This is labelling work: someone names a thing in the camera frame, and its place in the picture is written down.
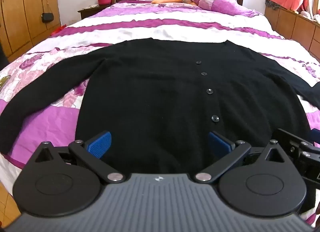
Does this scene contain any dark wooden nightstand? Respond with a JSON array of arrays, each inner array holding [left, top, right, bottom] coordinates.
[[77, 4, 111, 20]]

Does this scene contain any dark cloth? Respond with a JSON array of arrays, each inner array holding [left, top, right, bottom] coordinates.
[[265, 0, 281, 10]]

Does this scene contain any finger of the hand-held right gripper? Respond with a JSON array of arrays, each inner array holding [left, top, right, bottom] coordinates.
[[275, 128, 320, 153]]

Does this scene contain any pink knitted item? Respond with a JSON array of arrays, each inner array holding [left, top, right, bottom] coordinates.
[[300, 10, 320, 25]]

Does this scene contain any black button cardigan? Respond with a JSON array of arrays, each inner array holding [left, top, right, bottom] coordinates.
[[0, 37, 320, 174]]

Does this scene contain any low wooden cabinet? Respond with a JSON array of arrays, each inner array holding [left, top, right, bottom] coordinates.
[[264, 5, 320, 60]]

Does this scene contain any red bag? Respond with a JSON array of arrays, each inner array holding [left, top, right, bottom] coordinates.
[[50, 24, 67, 37]]

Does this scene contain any purple white striped bedspread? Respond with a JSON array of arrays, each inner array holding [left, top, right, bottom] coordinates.
[[0, 0, 320, 222]]

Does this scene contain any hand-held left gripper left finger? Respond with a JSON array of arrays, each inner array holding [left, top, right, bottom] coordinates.
[[33, 131, 125, 184]]

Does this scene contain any light wooden wardrobe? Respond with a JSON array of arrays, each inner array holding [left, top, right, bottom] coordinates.
[[0, 0, 62, 59]]

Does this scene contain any folded purple floral quilt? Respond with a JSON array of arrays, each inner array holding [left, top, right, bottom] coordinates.
[[189, 0, 263, 18]]

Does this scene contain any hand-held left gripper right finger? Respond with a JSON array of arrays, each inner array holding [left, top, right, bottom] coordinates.
[[195, 131, 292, 183]]

